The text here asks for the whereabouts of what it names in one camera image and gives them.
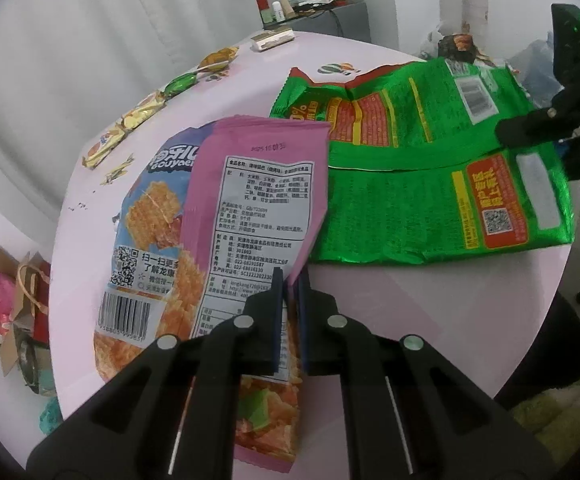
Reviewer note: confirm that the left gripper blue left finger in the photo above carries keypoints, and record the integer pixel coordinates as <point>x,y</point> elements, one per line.
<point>263,339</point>

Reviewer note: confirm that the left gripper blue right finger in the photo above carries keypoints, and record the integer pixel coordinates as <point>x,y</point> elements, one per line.
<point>316,340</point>

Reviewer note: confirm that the pink snack bag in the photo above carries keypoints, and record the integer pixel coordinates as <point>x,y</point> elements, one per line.
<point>255,203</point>

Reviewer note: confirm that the blue waffle snack bag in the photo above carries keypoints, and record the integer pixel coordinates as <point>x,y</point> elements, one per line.
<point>155,286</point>

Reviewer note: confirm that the green snack bag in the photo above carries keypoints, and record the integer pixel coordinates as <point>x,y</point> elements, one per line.
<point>416,173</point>

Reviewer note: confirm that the blue water jug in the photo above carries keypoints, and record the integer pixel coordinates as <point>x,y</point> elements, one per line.
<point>535,71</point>

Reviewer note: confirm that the black orange bag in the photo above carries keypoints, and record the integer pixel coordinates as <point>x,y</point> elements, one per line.
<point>459,48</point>

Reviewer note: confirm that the red paper gift bag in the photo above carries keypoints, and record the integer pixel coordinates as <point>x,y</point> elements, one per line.
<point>39,299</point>

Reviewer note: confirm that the gold snack packet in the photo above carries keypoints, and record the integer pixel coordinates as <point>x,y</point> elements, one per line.
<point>143,111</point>

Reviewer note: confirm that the green candy wrapper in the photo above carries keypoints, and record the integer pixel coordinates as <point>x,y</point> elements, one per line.
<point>179,85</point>

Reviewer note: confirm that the cardboard box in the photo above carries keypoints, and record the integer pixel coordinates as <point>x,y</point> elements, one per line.
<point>9,353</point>

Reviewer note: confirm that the grey cabinet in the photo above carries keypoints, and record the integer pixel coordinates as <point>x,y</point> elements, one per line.
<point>350,22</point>

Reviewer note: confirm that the yellow candy wrapper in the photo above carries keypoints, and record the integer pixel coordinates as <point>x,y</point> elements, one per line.
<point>218,60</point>

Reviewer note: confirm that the small white box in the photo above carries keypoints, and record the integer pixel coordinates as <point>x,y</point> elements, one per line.
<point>272,38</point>

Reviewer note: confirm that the white small bottle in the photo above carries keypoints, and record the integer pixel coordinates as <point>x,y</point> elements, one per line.
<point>278,11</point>

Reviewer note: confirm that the white curtain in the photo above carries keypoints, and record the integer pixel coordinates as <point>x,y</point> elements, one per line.
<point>69,67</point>

